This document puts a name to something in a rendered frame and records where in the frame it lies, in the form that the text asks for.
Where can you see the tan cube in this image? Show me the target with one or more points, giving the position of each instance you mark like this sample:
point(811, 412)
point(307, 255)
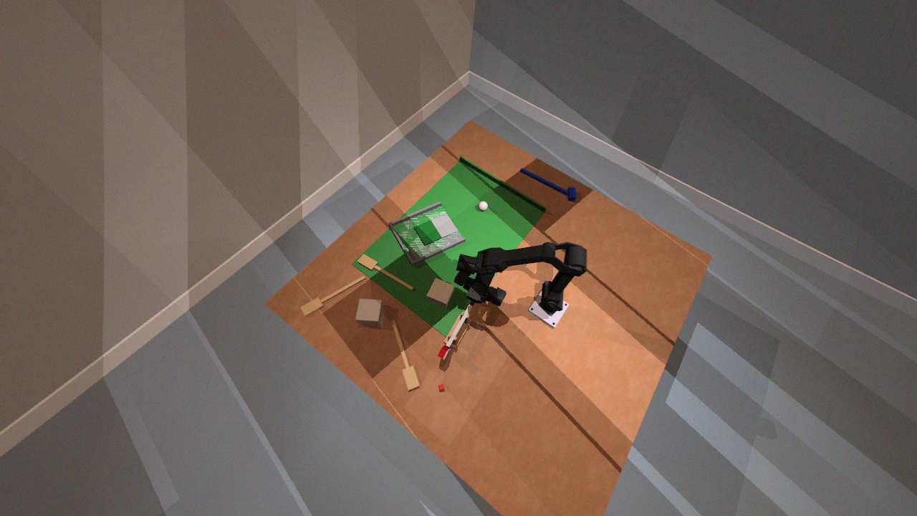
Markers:
point(369, 311)
point(440, 292)

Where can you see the green mat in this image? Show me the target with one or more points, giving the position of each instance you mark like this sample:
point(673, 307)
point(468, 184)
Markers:
point(505, 223)

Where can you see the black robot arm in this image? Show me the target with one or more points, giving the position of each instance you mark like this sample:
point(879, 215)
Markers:
point(492, 260)

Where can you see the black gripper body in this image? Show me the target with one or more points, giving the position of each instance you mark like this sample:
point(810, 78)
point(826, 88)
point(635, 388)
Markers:
point(495, 294)

